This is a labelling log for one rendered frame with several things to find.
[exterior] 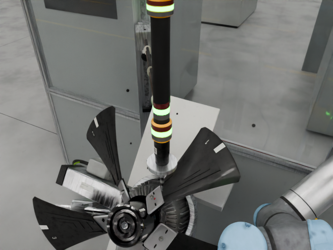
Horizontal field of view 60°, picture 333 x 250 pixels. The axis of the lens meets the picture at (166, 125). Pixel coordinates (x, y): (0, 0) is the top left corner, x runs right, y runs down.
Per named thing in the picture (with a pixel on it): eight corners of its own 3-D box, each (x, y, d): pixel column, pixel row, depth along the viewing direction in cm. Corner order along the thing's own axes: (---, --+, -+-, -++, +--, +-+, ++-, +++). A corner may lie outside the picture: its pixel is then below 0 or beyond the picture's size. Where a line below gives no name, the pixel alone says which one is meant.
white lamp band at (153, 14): (145, 10, 49) (145, 6, 48) (171, 9, 49) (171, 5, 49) (147, 17, 45) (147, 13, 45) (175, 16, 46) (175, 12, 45)
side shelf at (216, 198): (174, 156, 163) (174, 152, 161) (237, 177, 149) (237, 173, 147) (153, 183, 146) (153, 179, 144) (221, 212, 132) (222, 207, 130)
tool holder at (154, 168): (145, 151, 71) (143, 118, 65) (173, 148, 72) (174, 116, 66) (147, 177, 64) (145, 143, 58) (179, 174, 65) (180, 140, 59)
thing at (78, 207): (74, 212, 105) (75, 201, 105) (88, 214, 103) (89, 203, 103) (69, 213, 103) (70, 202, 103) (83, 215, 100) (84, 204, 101)
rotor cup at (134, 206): (116, 225, 95) (92, 233, 83) (135, 186, 94) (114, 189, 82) (151, 251, 89) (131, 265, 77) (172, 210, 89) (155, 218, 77)
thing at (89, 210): (128, 217, 97) (46, 206, 110) (128, 211, 97) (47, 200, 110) (124, 218, 95) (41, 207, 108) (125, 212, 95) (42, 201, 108)
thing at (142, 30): (136, 42, 119) (135, 22, 114) (153, 42, 119) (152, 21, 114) (137, 52, 110) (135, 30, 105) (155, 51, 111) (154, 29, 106)
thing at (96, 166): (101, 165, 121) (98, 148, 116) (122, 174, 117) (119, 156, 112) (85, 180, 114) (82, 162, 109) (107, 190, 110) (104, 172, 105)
